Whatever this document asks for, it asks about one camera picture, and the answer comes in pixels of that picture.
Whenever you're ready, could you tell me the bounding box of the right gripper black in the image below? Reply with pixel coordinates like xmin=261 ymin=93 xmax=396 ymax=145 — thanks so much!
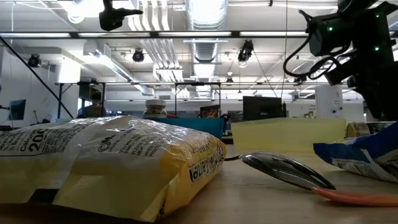
xmin=348 ymin=2 xmax=398 ymax=121

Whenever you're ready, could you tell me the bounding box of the blue yellow ramen packet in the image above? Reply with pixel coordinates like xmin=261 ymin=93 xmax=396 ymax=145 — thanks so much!
xmin=313 ymin=121 xmax=398 ymax=184

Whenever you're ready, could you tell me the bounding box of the white-lid spice jar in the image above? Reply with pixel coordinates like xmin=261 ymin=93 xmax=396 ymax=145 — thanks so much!
xmin=143 ymin=98 xmax=168 ymax=119

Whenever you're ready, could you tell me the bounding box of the yellow plastic bin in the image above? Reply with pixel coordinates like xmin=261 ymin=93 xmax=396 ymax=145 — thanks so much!
xmin=230 ymin=117 xmax=347 ymax=155

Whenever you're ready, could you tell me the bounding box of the teal plastic bin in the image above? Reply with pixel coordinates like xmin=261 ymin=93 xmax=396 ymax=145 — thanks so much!
xmin=149 ymin=116 xmax=224 ymax=139

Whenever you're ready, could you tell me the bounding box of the white pillar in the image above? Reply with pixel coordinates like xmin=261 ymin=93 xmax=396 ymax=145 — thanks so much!
xmin=315 ymin=84 xmax=344 ymax=121

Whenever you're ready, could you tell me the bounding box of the person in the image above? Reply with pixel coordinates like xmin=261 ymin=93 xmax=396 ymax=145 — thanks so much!
xmin=77 ymin=90 xmax=105 ymax=118

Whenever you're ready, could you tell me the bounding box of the black monitor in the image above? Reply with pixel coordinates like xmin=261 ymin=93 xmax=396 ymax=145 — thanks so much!
xmin=242 ymin=95 xmax=287 ymax=121

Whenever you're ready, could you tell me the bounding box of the black metal spoon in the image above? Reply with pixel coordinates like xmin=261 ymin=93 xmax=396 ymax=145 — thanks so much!
xmin=223 ymin=151 xmax=336 ymax=190

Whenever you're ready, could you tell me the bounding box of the dark orange snack packet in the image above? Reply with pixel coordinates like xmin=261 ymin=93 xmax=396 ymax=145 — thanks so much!
xmin=198 ymin=104 xmax=220 ymax=118

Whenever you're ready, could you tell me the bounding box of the blue screen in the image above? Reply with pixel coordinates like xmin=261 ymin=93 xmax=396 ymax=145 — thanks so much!
xmin=8 ymin=99 xmax=27 ymax=121

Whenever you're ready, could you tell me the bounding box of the yellow ramen noodle packet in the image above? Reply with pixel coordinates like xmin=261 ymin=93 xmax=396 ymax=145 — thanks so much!
xmin=0 ymin=114 xmax=228 ymax=222

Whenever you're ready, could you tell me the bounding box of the background black frame rig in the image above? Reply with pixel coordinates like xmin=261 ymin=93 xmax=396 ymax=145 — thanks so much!
xmin=54 ymin=80 xmax=368 ymax=119

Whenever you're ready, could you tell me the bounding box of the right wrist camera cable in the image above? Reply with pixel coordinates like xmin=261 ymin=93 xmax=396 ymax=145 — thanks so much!
xmin=282 ymin=9 xmax=346 ymax=80

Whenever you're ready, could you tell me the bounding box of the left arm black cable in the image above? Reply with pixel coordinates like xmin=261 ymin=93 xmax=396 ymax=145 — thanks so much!
xmin=0 ymin=35 xmax=75 ymax=119

